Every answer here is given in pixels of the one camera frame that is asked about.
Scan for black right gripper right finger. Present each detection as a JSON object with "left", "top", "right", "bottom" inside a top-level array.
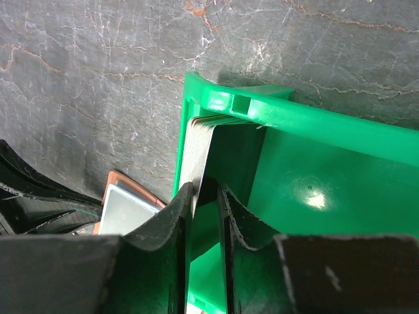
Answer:
[{"left": 217, "top": 185, "right": 418, "bottom": 313}]

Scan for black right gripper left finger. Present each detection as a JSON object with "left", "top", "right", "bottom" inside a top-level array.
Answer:
[{"left": 1, "top": 183, "right": 193, "bottom": 313}]

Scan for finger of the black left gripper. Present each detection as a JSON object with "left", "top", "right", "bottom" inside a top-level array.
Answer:
[{"left": 1, "top": 139, "right": 102, "bottom": 236}]

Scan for pink leather card holder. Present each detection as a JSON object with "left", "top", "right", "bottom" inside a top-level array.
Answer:
[{"left": 93, "top": 170, "right": 166, "bottom": 236}]

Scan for green plastic bin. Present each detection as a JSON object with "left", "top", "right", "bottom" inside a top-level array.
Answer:
[{"left": 173, "top": 72, "right": 418, "bottom": 313}]

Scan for white cards in bin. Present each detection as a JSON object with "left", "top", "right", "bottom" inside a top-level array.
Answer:
[{"left": 179, "top": 114, "right": 255, "bottom": 215}]

